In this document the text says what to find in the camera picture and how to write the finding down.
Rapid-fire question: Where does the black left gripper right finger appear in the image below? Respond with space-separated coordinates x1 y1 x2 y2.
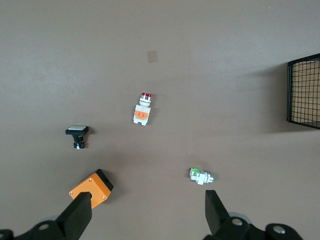
202 189 251 240

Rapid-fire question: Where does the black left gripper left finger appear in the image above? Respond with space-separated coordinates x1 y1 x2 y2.
13 191 93 240

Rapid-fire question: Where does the red pushbutton switch white body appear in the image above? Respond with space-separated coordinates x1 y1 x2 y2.
132 92 153 126

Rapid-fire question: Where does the black square pushbutton white cap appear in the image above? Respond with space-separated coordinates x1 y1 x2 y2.
65 124 90 151

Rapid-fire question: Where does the brown tape patch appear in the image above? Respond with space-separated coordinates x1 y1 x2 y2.
146 50 159 63

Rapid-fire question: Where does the orange button enclosure box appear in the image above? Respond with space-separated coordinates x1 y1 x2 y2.
68 168 115 210

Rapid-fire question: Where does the green pushbutton switch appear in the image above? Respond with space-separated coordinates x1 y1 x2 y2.
188 167 216 186

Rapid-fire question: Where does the black wire basket wooden base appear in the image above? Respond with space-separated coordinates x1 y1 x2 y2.
286 52 320 130

